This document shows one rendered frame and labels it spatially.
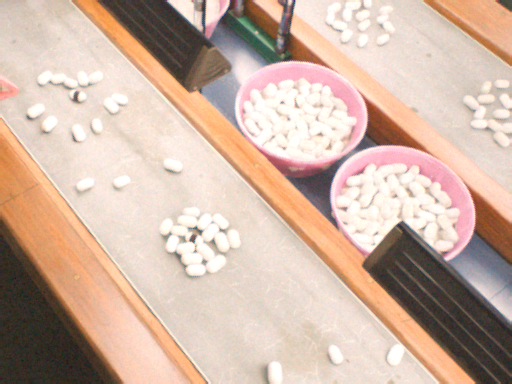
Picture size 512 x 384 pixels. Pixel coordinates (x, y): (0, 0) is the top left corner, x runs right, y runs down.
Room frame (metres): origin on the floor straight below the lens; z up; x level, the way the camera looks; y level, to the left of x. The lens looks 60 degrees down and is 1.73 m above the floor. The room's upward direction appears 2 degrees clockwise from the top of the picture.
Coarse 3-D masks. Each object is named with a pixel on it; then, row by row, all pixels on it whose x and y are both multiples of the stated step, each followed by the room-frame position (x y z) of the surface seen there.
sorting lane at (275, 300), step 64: (0, 0) 1.21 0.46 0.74; (64, 0) 1.21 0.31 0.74; (0, 64) 1.00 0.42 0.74; (64, 64) 1.01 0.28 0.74; (128, 64) 1.01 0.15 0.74; (64, 128) 0.83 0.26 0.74; (128, 128) 0.84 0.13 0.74; (192, 128) 0.84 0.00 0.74; (64, 192) 0.67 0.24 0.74; (128, 192) 0.68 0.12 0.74; (192, 192) 0.68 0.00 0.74; (128, 256) 0.54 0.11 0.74; (256, 256) 0.55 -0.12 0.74; (192, 320) 0.42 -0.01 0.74; (256, 320) 0.43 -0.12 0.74; (320, 320) 0.43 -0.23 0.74
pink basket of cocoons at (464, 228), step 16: (352, 160) 0.76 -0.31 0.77; (368, 160) 0.77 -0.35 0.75; (400, 160) 0.78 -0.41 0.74; (416, 160) 0.77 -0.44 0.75; (432, 160) 0.77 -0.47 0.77; (336, 176) 0.71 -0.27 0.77; (432, 176) 0.75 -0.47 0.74; (336, 192) 0.70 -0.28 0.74; (464, 192) 0.69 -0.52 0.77; (464, 208) 0.67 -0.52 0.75; (464, 224) 0.63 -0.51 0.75; (352, 240) 0.58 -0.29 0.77; (464, 240) 0.59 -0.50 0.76; (448, 256) 0.55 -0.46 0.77
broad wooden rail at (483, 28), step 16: (432, 0) 1.25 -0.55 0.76; (448, 0) 1.24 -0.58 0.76; (464, 0) 1.25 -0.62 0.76; (480, 0) 1.25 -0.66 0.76; (448, 16) 1.21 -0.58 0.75; (464, 16) 1.19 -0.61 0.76; (480, 16) 1.19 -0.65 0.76; (496, 16) 1.20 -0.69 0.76; (480, 32) 1.14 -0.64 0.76; (496, 32) 1.14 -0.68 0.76; (496, 48) 1.10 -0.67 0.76
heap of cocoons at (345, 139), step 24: (264, 96) 0.95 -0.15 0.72; (288, 96) 0.94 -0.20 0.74; (312, 96) 0.94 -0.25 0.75; (264, 120) 0.87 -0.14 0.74; (288, 120) 0.89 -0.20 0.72; (312, 120) 0.88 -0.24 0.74; (336, 120) 0.88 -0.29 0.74; (264, 144) 0.81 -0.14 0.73; (288, 144) 0.81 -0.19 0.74; (312, 144) 0.81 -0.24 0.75; (336, 144) 0.81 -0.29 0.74
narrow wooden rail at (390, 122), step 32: (256, 0) 1.21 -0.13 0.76; (320, 64) 1.03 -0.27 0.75; (352, 64) 1.02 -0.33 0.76; (384, 96) 0.93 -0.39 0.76; (384, 128) 0.87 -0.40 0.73; (416, 128) 0.85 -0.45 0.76; (448, 160) 0.77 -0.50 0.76; (448, 192) 0.73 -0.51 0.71; (480, 192) 0.70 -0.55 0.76; (480, 224) 0.66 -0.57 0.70
